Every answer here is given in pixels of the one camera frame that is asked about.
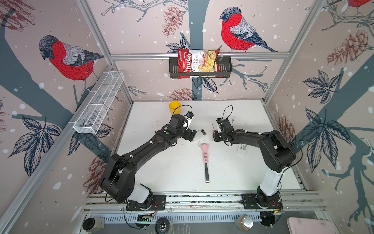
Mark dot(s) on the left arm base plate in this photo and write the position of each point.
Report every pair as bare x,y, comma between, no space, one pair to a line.
152,203

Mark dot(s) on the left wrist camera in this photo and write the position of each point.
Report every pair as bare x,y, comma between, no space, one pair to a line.
189,116

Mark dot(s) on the black round speaker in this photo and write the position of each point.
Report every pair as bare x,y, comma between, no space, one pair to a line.
164,226

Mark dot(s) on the silver metal can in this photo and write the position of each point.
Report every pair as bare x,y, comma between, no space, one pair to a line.
244,223

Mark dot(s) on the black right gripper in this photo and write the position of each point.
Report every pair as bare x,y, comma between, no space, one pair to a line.
215,136

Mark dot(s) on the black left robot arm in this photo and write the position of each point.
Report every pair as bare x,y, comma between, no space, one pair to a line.
118,179

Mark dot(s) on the white remote control with buttons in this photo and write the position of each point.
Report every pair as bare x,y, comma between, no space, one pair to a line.
242,149

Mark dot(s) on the pink pad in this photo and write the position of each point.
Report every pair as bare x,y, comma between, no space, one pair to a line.
310,226

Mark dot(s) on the yellow plastic goblet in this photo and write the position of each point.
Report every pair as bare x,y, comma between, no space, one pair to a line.
174,107

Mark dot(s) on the white battery cover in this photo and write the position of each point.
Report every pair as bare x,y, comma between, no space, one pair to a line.
201,142

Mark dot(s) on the white wire mesh shelf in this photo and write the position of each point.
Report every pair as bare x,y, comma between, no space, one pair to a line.
95,111

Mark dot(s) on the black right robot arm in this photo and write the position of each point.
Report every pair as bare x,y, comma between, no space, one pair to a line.
276,151

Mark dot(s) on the aluminium mounting rail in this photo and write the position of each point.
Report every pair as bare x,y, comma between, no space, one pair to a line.
200,207

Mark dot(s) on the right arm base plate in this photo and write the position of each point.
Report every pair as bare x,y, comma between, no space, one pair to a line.
248,201

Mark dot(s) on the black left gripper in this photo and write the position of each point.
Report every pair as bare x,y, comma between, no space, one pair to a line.
187,136

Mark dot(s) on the black wall basket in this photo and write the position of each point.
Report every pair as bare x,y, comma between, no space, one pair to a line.
224,70

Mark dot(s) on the grey cylinder with black cap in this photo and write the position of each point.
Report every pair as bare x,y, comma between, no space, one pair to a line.
93,224

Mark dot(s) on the white AC remote with display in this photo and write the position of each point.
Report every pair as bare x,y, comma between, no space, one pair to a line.
199,134

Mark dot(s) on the red cassava chips bag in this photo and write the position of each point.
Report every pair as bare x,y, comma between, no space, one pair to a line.
198,61

